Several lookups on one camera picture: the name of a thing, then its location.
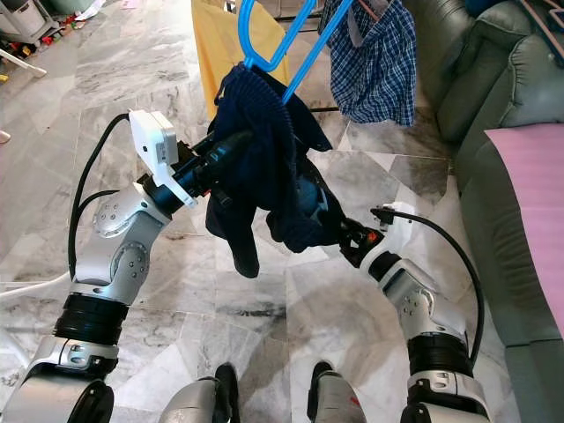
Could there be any beige plastic chair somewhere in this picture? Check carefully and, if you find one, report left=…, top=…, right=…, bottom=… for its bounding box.
left=0, top=48, right=47, bottom=80

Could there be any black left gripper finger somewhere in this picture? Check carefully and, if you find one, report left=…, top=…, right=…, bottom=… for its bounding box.
left=204, top=130, right=254, bottom=160
left=210, top=146, right=252, bottom=177

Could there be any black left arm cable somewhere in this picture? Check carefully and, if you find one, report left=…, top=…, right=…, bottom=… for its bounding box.
left=65, top=112, right=137, bottom=283

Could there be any silver robot leg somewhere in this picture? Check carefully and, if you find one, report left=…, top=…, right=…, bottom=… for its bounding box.
left=157, top=362, right=241, bottom=423
left=306, top=360, right=368, bottom=423

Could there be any blue plastic hanger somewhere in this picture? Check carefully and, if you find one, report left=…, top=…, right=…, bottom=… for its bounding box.
left=235, top=0, right=345, bottom=107

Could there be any silver right robot leg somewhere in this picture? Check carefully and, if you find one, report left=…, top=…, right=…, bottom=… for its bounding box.
left=306, top=360, right=368, bottom=423

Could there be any yellow shirt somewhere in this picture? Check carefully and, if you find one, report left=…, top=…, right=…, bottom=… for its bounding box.
left=190, top=0, right=276, bottom=122

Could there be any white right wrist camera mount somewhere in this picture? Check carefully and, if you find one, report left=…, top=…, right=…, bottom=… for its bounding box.
left=374, top=202, right=417, bottom=254

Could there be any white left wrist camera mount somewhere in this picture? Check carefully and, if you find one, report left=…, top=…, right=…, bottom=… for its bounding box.
left=127, top=109, right=200, bottom=212

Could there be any blue plaid shirt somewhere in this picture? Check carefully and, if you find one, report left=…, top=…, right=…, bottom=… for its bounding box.
left=321, top=0, right=419, bottom=127

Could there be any pink cloth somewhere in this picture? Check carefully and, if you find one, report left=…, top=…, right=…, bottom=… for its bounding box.
left=482, top=122, right=564, bottom=285

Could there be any grey storage cart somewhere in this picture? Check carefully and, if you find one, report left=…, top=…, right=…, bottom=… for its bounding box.
left=0, top=0, right=60, bottom=42

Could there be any dark green sofa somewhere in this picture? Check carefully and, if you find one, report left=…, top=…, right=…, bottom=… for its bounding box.
left=404, top=0, right=564, bottom=423

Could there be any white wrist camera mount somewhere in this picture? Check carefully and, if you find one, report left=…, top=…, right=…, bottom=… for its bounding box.
left=127, top=109, right=200, bottom=212
left=374, top=202, right=417, bottom=254

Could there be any navy knit sweater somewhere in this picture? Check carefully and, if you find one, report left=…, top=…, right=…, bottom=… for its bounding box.
left=204, top=63, right=346, bottom=279

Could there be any silver left robot leg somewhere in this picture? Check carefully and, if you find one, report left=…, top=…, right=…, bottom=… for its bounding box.
left=157, top=362, right=241, bottom=423

